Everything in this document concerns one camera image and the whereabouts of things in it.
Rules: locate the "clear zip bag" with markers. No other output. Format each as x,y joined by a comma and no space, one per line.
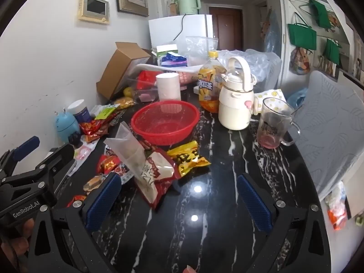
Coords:
200,49

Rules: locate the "dark blue jar white lid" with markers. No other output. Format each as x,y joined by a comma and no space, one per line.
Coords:
81,112

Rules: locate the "clear plastic container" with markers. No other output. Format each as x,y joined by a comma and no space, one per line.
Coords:
133,91

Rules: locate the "orange white plastic bag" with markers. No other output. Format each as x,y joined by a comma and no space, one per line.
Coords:
337,210

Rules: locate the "red plastic basket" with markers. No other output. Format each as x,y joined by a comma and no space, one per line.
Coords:
165,130

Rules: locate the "small red snack packet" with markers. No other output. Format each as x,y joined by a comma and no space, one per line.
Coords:
109,163

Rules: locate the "green electric kettle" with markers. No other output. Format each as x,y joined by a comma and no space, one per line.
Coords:
187,2

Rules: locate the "pink wrapped bar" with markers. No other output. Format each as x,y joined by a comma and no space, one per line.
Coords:
145,96

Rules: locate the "green tote bag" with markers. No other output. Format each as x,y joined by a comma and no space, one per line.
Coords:
333,52
318,12
301,37

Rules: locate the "clear plastic bag heap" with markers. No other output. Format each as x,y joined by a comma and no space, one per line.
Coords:
261,65

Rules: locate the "brown cardboard box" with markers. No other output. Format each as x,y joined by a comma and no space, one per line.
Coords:
113,71

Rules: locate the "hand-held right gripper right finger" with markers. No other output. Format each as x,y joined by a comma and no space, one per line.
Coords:
253,202

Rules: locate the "orange snack packet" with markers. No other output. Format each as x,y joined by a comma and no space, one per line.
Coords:
92,138

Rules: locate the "white peanut snack packet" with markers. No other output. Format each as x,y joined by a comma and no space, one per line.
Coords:
125,173

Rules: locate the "brown door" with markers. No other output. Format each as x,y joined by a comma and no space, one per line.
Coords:
226,28

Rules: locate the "white toilet paper roll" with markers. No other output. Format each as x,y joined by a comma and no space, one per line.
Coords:
167,88

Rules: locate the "blue plastic bag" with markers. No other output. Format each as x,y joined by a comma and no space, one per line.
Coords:
297,98

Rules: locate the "red white large snack bag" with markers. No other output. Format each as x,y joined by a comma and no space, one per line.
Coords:
157,179

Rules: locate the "wall intercom panel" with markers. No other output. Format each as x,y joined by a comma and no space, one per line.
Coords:
95,8

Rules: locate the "patterned fabric bag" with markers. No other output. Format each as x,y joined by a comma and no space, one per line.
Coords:
299,61

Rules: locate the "person's left hand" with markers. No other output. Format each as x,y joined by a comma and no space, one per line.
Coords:
14,247

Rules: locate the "glass mug with cartoon print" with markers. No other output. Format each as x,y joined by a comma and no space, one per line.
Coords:
270,125

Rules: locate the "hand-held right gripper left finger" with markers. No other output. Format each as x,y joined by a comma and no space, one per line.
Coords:
102,202

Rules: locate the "green snack packet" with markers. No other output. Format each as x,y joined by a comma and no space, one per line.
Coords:
106,112

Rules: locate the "yellow smiley print cloth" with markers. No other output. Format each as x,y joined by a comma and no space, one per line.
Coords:
271,93

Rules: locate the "yellow black snack packet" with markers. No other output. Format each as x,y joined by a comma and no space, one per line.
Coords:
187,159

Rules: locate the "red packet in clear container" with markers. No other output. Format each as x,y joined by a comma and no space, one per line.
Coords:
146,79

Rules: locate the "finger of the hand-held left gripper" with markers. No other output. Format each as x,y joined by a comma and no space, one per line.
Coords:
58,156
25,147

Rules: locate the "person's right hand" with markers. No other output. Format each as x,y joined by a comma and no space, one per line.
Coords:
189,269

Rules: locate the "blue purple packet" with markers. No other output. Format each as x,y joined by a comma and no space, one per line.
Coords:
175,61

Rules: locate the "green white box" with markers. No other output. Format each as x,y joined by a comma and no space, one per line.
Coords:
166,49

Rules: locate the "white pink packet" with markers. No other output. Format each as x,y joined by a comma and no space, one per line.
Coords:
84,150

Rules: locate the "yellow lemon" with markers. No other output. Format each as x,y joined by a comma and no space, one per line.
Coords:
128,92

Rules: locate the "burger print candy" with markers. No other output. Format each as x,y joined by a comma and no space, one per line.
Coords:
95,183

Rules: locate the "light blue figurine device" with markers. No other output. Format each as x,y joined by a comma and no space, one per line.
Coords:
65,125

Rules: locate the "yellow pellet snack bag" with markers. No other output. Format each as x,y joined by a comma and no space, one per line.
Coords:
124,102

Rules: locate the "white fridge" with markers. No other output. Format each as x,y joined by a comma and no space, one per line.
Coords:
167,28

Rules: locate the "translucent plastic bag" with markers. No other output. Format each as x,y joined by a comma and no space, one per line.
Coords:
126,148

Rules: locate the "iced tea bottle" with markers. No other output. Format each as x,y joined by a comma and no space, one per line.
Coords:
209,91

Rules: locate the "grey chair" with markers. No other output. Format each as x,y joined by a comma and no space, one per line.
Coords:
327,125

